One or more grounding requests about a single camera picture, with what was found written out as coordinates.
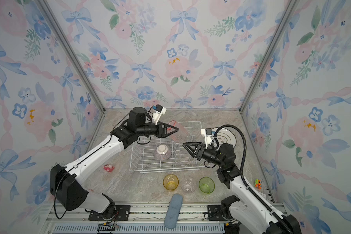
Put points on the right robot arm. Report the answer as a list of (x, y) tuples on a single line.
[(251, 201)]

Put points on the clear glass cup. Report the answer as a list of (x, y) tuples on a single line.
[(188, 185)]

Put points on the red small toy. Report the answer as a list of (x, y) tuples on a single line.
[(108, 167)]

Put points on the aluminium front rail frame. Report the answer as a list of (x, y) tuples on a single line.
[(159, 218)]

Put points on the white wire dish rack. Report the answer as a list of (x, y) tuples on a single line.
[(143, 152)]

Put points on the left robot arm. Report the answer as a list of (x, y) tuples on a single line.
[(66, 181)]

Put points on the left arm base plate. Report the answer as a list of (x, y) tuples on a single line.
[(117, 213)]

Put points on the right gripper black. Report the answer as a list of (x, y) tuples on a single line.
[(200, 149)]

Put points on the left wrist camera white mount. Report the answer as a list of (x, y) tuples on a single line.
[(158, 112)]

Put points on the white plate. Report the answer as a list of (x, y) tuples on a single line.
[(226, 136)]

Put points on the aluminium corner post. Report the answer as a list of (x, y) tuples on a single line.
[(55, 26), (288, 13)]

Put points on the pink translucent cup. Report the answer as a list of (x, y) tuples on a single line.
[(182, 133)]

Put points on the yellow translucent cup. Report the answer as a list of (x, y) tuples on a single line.
[(170, 182)]

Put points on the aluminium corner post left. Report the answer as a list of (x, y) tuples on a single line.
[(55, 26)]

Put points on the orange green small toy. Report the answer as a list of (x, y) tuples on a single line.
[(258, 184)]

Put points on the green translucent cup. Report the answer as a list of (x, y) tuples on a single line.
[(206, 185)]

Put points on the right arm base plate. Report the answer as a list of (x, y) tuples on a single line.
[(218, 213)]

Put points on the ribbed ceramic bowl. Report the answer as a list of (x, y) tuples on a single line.
[(162, 152)]

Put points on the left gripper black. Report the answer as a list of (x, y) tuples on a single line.
[(165, 129)]

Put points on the aluminium corner post right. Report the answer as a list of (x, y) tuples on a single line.
[(288, 13)]

